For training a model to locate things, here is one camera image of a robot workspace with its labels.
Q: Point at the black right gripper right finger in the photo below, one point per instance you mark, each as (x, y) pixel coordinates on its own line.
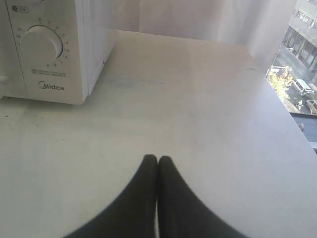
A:
(181, 214)

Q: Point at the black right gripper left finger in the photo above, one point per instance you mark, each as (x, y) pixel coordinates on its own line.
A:
(132, 213)

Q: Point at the white Midea microwave body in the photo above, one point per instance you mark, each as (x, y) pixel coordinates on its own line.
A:
(87, 29)

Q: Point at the lower white timer knob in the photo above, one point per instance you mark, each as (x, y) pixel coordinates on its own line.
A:
(40, 45)

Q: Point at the white sheer curtain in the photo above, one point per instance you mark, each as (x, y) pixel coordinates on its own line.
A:
(259, 25)

